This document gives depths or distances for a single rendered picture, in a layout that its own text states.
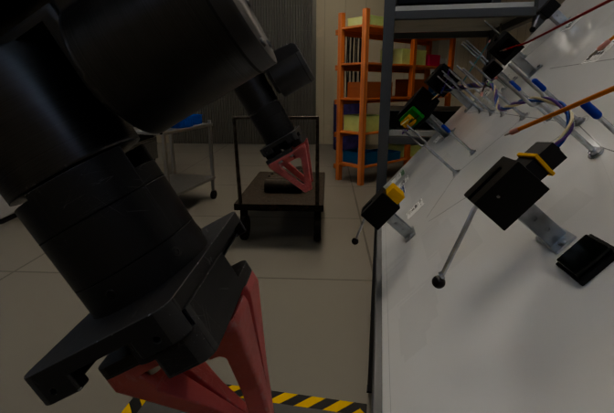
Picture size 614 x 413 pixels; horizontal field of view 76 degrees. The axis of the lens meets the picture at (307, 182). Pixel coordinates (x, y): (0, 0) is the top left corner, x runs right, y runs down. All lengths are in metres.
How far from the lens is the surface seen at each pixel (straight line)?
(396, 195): 0.74
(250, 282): 0.20
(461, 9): 1.41
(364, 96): 4.76
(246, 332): 0.18
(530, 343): 0.39
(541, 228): 0.45
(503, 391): 0.38
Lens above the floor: 1.21
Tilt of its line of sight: 14 degrees down
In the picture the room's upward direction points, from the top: straight up
